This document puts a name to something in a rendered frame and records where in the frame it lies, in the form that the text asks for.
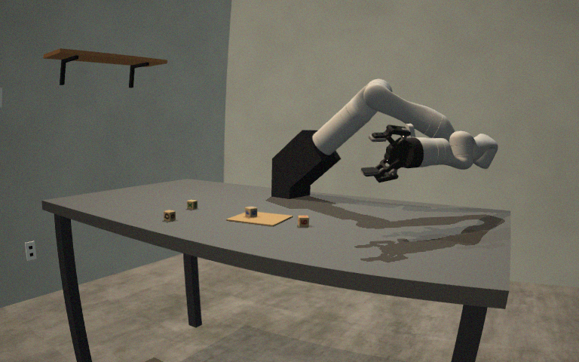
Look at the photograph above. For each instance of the tan flat mat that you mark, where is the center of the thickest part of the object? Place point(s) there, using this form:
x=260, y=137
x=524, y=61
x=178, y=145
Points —
x=268, y=219

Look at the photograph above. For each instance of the wooden block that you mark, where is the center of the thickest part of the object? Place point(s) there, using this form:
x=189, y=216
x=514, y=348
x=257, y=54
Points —
x=169, y=215
x=192, y=204
x=303, y=221
x=251, y=211

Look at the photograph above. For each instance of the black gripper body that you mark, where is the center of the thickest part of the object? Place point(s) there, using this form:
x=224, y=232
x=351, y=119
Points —
x=413, y=153

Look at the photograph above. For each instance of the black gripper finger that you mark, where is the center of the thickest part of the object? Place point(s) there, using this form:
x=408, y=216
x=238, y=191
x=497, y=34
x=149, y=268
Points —
x=386, y=174
x=386, y=135

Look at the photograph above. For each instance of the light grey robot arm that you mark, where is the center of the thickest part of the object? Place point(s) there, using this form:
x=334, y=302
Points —
x=461, y=152

